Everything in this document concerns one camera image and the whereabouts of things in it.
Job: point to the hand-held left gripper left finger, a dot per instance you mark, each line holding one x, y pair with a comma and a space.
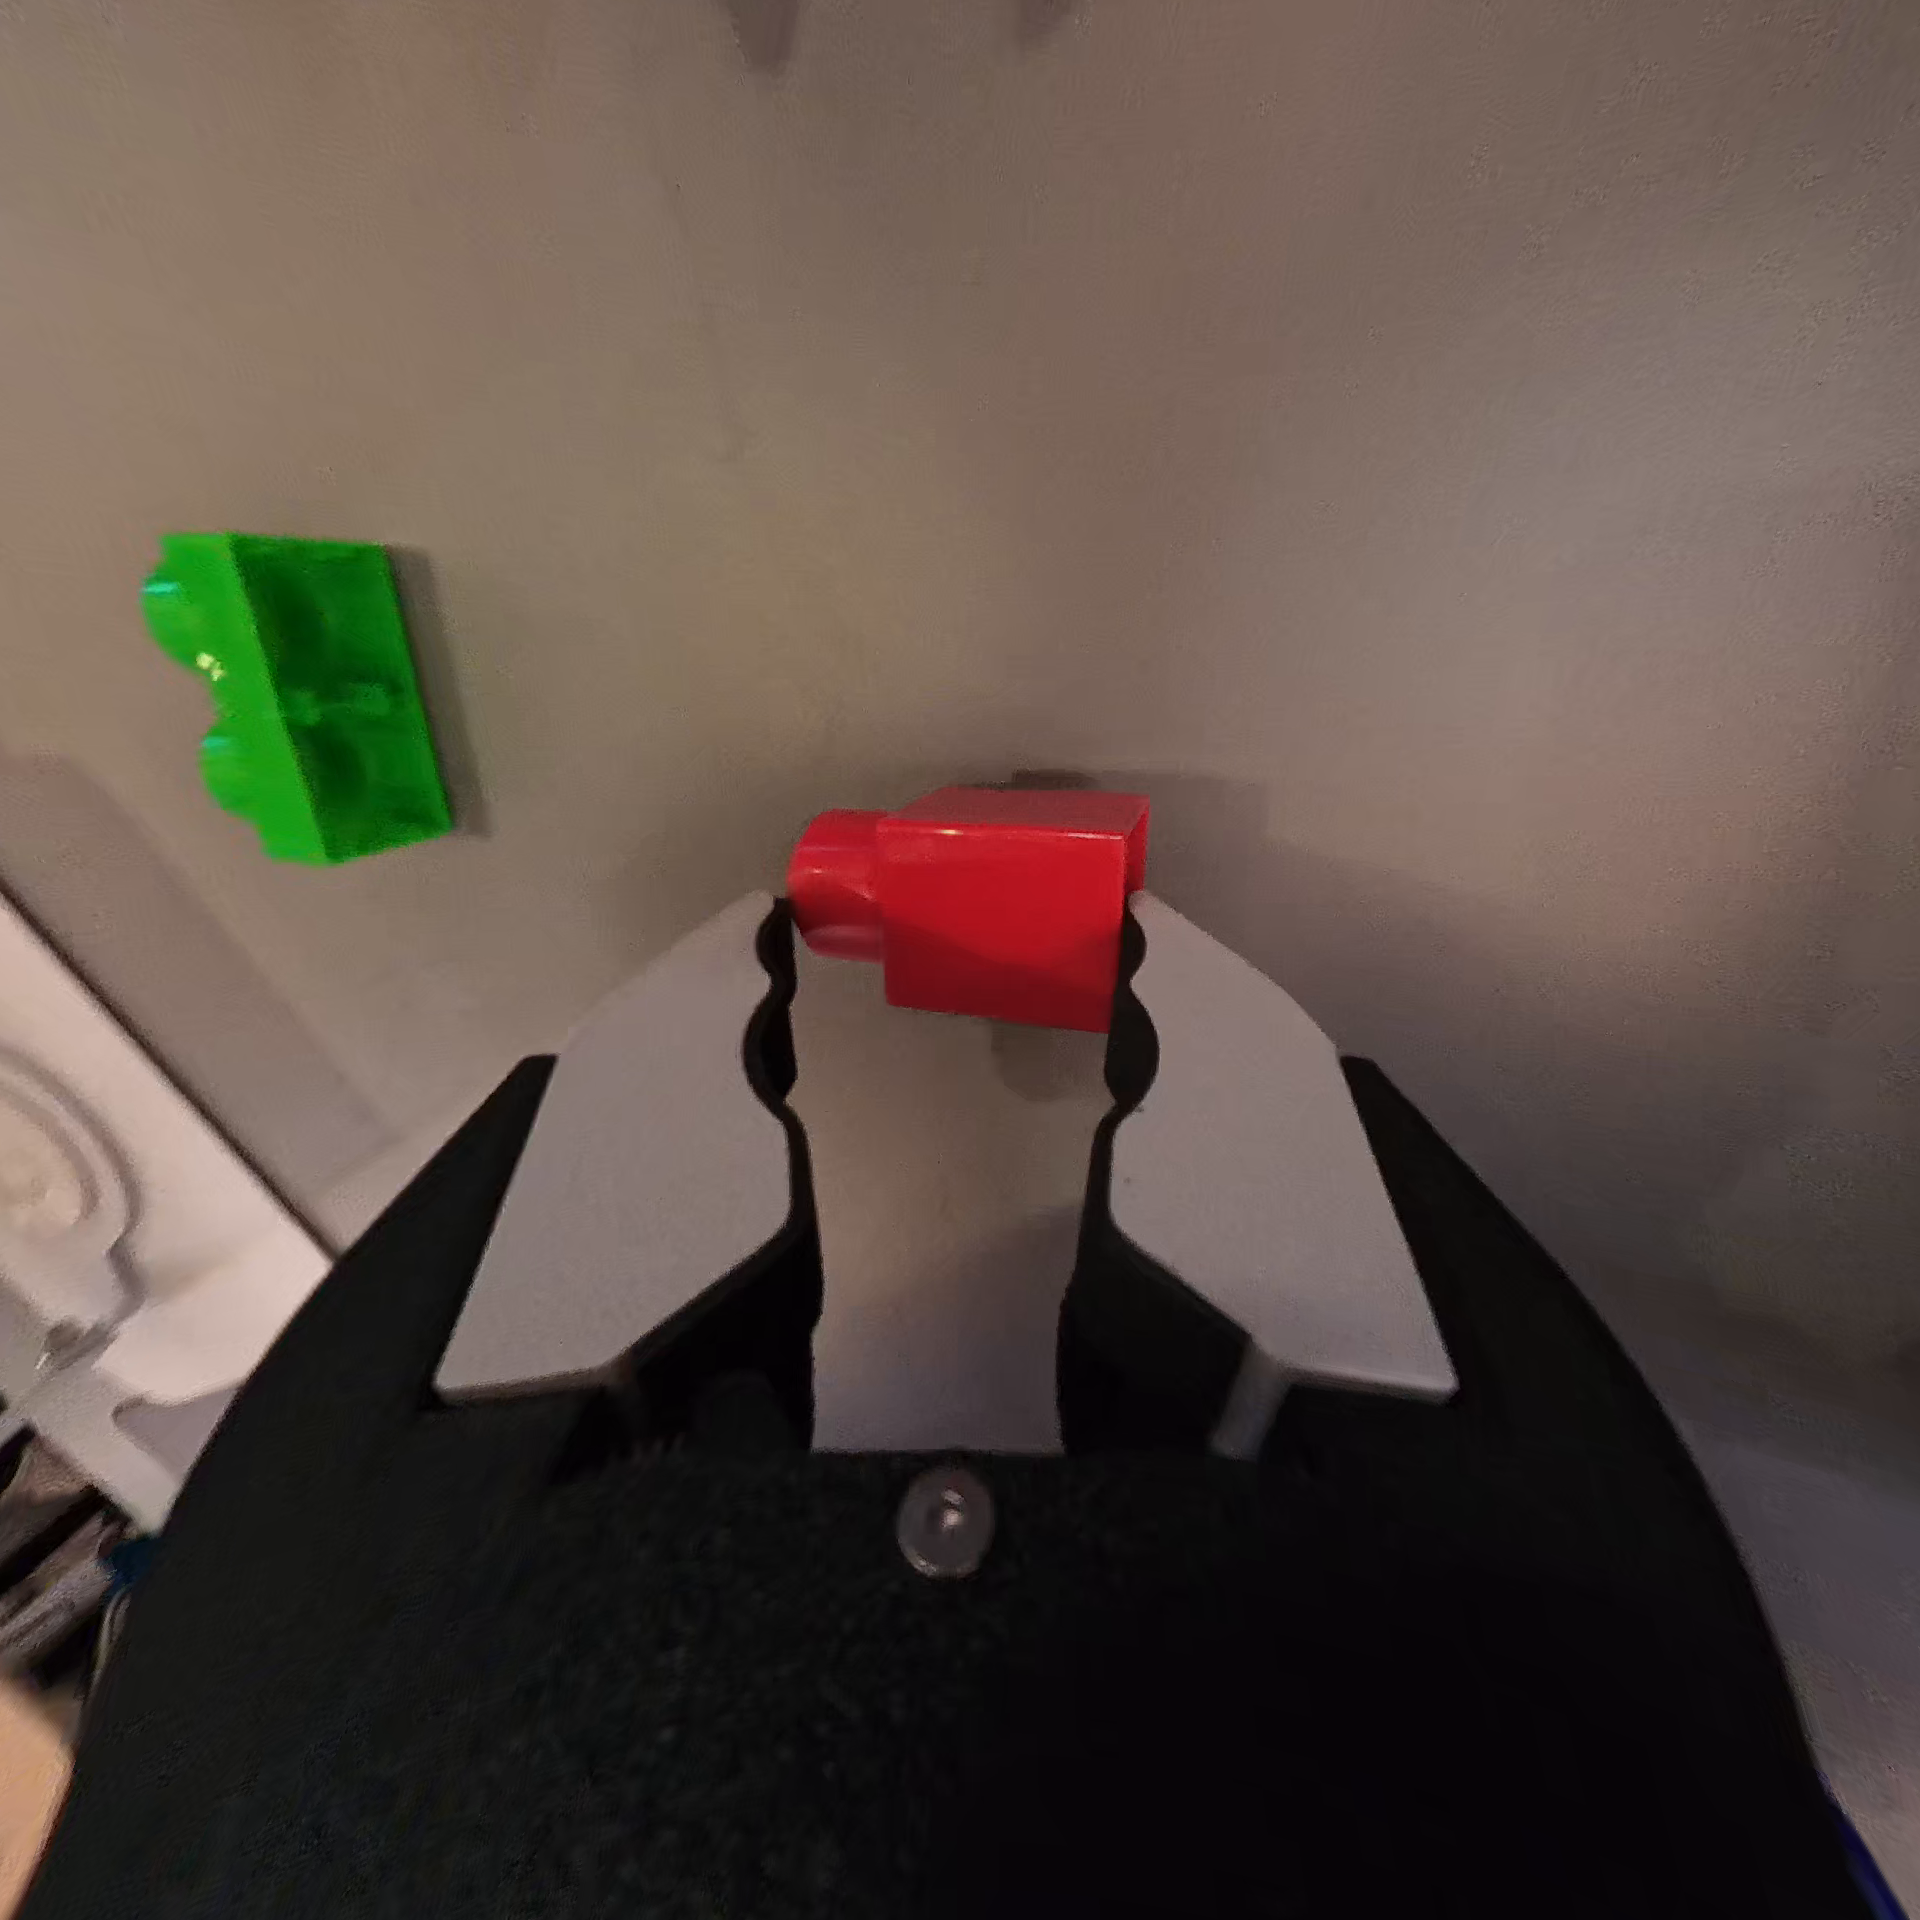
616, 1200

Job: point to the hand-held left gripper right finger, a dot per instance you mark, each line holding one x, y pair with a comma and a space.
1275, 1200

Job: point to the red one-stud building block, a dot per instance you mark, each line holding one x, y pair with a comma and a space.
1003, 915

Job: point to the green two-stud building block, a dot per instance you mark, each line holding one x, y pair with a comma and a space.
330, 704

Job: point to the white document stand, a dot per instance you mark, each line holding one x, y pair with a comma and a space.
148, 1200

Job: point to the black white striped bag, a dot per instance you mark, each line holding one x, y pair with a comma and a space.
44, 1560

